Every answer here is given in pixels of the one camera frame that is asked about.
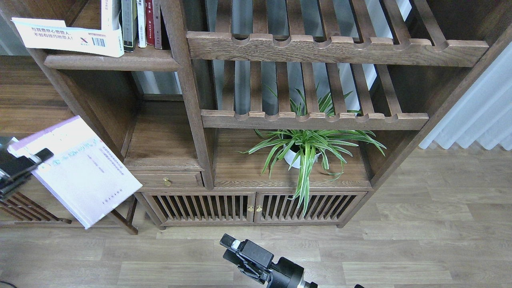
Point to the wooden side table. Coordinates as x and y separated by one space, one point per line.
29 104

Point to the pale purple book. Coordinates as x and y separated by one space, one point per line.
83 173

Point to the white curtain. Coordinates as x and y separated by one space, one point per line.
484 112

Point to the yellow and grey book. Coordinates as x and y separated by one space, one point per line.
129 24

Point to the large white book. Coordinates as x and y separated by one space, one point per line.
54 34

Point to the white plant pot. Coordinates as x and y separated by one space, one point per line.
296 155

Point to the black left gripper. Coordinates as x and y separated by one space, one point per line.
16 170

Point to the dark wooden bookshelf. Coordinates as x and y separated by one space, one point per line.
186 111

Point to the green spider plant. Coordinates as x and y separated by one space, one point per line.
331 143

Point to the brass drawer knob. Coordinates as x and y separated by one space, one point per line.
167 181

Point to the grey upright book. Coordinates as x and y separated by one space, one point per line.
157 24

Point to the white upright book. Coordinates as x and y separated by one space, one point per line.
141 18

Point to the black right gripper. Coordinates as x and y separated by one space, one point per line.
256 263

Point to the red upright book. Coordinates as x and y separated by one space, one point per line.
150 34

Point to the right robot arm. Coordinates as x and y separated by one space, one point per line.
316 284

